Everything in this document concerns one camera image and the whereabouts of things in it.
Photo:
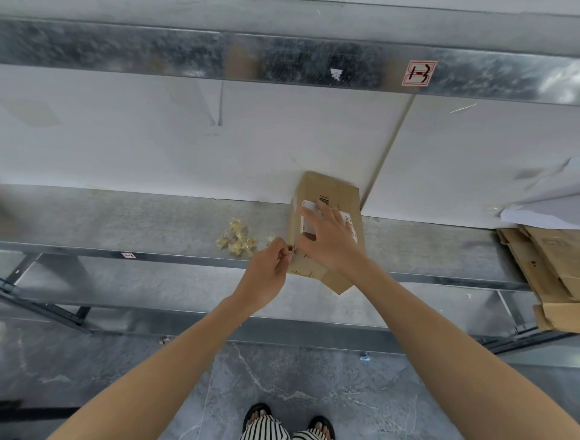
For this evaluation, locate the person's right hand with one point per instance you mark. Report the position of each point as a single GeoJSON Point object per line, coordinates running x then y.
{"type": "Point", "coordinates": [335, 244]}

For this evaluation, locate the person's left hand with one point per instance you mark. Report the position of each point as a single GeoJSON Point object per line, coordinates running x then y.
{"type": "Point", "coordinates": [260, 279]}

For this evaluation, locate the person's left thumb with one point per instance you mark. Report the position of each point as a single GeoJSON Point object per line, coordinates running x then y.
{"type": "Point", "coordinates": [283, 264]}

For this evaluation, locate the person's right thumb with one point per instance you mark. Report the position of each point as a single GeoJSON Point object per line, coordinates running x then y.
{"type": "Point", "coordinates": [307, 248]}

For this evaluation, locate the clear tape strip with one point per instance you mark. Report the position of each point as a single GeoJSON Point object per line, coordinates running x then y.
{"type": "Point", "coordinates": [290, 252]}

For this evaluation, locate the brown cardboard box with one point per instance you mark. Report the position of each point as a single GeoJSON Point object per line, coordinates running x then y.
{"type": "Point", "coordinates": [333, 192]}

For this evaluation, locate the person's right forearm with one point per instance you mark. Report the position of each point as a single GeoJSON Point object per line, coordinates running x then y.
{"type": "Point", "coordinates": [453, 353]}

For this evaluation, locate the person's left forearm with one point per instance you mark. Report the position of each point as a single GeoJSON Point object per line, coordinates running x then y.
{"type": "Point", "coordinates": [154, 376]}

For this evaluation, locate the white shipping label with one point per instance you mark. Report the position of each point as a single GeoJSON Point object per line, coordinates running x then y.
{"type": "Point", "coordinates": [308, 224]}

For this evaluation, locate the pile of crumpled tape scraps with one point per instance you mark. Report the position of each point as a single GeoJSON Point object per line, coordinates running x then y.
{"type": "Point", "coordinates": [235, 238]}

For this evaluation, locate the small tape scrap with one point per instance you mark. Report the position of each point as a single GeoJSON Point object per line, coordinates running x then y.
{"type": "Point", "coordinates": [164, 340]}

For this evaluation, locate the person's left black sandal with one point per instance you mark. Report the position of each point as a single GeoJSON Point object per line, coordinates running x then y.
{"type": "Point", "coordinates": [255, 413]}

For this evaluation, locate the person's black sandal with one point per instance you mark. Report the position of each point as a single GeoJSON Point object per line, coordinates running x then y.
{"type": "Point", "coordinates": [255, 413]}
{"type": "Point", "coordinates": [324, 426]}

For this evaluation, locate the person's right black sandal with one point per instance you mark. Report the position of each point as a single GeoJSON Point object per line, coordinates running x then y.
{"type": "Point", "coordinates": [324, 426]}

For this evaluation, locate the striped trousers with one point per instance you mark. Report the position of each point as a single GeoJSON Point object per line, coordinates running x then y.
{"type": "Point", "coordinates": [267, 430]}

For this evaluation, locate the torn white sticker remnant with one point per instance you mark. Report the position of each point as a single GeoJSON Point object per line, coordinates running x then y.
{"type": "Point", "coordinates": [336, 75]}

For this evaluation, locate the galvanized metal shelf rack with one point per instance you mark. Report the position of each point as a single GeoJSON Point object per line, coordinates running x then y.
{"type": "Point", "coordinates": [290, 59]}

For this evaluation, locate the red and white sticker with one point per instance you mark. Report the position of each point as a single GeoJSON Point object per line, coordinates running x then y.
{"type": "Point", "coordinates": [419, 73]}

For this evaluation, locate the stack of flattened cardboard boxes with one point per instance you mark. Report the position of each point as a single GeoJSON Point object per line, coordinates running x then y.
{"type": "Point", "coordinates": [550, 272]}

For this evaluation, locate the white paper sheet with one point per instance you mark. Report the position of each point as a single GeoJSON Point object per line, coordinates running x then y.
{"type": "Point", "coordinates": [550, 199]}

